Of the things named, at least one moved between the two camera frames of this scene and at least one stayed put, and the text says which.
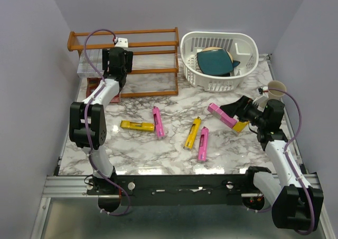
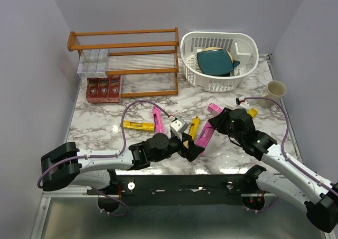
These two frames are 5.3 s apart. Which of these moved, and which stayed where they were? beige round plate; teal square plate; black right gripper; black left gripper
Moved: black left gripper; black right gripper
Stayed: beige round plate; teal square plate
